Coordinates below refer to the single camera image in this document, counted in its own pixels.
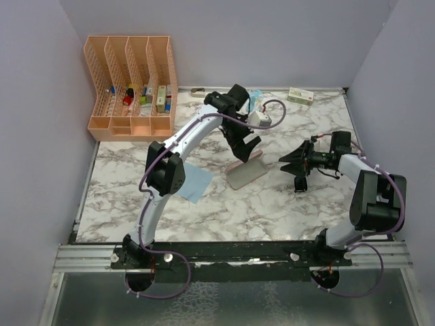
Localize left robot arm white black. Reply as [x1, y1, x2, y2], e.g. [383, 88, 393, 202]
[122, 84, 261, 268]

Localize pink glasses case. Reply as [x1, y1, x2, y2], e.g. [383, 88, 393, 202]
[224, 150, 268, 190]

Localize light blue cleaning cloth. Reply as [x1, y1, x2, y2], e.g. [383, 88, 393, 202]
[176, 163, 213, 204]

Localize black sunglasses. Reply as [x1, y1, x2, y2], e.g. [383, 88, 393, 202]
[294, 176, 308, 193]

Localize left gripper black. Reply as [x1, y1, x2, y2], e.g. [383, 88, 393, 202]
[222, 115, 260, 163]

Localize green white box in organizer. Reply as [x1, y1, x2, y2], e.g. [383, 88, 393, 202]
[156, 85, 167, 113]

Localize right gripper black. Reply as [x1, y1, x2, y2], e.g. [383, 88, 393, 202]
[279, 141, 332, 177]

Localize small white green box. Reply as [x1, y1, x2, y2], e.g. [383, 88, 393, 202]
[287, 88, 314, 106]

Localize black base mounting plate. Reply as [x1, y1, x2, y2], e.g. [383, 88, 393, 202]
[111, 238, 351, 283]

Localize peach desk file organizer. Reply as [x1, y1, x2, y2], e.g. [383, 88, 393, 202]
[84, 35, 178, 142]

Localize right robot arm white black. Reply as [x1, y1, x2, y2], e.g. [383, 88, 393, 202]
[279, 131, 407, 266]

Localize aluminium rail frame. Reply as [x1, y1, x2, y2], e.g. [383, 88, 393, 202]
[53, 244, 116, 273]

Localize blue white packaged item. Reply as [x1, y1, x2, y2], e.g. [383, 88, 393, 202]
[247, 89, 263, 113]

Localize red black small bottle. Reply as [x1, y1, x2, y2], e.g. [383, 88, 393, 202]
[122, 88, 135, 106]

